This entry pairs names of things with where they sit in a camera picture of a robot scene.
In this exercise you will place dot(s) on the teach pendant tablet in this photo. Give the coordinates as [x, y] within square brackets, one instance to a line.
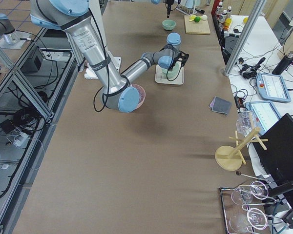
[266, 114]
[272, 87]

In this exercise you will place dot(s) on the yellow cap bottle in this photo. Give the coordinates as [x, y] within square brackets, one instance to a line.
[227, 23]

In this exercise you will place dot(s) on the cream rabbit tray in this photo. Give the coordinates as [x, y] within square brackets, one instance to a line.
[174, 78]

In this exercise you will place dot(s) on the pink bowl with ice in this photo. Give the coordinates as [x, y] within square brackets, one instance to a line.
[142, 94]

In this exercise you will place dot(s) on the wooden mug tree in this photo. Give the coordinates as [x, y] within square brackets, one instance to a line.
[231, 158]

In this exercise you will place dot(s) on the black tray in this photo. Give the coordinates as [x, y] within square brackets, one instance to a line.
[229, 208]

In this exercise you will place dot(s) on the grey folded cloth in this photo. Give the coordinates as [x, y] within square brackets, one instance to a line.
[220, 105]

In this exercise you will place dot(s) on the wine glass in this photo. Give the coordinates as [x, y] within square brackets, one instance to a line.
[249, 222]
[244, 194]

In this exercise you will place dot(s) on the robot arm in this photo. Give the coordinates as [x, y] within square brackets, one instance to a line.
[159, 1]
[75, 18]

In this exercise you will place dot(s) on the green lime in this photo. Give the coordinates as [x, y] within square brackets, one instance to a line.
[197, 19]

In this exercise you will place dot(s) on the green bowl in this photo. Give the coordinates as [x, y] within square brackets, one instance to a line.
[174, 70]
[168, 24]

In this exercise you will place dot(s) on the lemon slice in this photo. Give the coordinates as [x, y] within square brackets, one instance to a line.
[192, 18]

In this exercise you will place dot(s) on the aluminium frame post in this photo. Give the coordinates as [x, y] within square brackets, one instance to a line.
[255, 13]

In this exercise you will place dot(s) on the black monitor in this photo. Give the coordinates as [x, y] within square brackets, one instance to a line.
[277, 160]

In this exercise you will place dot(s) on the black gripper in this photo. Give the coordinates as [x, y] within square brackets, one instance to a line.
[169, 12]
[175, 65]

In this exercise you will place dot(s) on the white garlic bulb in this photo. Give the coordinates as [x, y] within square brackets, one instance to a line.
[204, 17]

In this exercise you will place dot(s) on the wooden cutting board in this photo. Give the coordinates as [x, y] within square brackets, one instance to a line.
[197, 28]

